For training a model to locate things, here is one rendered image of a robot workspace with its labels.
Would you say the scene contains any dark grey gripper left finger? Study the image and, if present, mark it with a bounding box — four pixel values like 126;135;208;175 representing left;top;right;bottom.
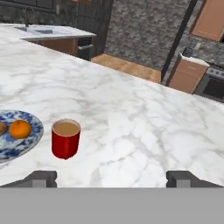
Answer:
0;170;58;189

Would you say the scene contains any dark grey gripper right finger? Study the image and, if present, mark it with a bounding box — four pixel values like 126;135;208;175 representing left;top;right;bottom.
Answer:
165;170;224;189

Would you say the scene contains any blue and white patterned plate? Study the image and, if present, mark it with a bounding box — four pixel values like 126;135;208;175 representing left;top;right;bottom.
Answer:
0;109;45;164

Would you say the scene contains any red cup of coffee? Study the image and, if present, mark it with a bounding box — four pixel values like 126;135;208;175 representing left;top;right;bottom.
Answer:
51;118;82;160

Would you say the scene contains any orange fruit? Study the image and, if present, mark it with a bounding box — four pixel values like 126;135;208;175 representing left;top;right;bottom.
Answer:
8;119;32;140

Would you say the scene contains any brown pastry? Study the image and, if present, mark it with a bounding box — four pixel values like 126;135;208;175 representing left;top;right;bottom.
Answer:
0;121;8;137

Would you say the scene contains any grey oven with hob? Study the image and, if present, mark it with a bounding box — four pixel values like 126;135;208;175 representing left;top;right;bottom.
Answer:
193;66;224;103

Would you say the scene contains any brown cupboard with white top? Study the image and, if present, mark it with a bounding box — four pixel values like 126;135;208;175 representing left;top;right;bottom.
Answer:
165;52;210;95

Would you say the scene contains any brown base cupboard run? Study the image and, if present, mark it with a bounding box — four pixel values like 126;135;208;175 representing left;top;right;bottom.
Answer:
29;38;79;57

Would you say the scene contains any black dishwasher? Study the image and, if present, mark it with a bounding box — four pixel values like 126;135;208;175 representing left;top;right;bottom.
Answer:
76;36;95;61

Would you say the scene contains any sink with dark tap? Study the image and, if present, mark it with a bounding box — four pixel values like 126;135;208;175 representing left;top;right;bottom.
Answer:
14;6;54;35

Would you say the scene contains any brown wall cupboard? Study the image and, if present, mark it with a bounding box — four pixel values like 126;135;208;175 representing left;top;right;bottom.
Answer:
189;0;224;43

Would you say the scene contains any dark window frame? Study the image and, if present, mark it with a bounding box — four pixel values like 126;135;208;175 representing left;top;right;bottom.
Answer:
0;0;58;14

